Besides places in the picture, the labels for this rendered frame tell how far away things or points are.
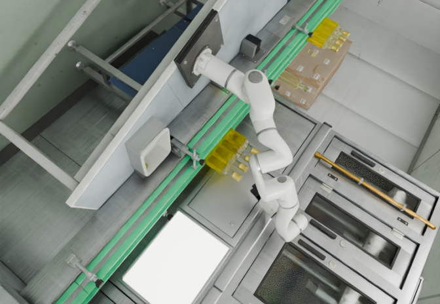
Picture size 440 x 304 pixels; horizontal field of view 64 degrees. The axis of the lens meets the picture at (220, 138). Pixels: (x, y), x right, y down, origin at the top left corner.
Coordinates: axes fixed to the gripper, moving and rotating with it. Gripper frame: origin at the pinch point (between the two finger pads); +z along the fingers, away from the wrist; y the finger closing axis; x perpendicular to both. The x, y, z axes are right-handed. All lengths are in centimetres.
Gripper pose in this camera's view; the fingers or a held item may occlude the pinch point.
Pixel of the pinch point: (255, 189)
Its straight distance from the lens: 176.1
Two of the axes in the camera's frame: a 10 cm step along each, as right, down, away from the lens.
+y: 0.8, -5.1, -8.6
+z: -6.3, -6.9, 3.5
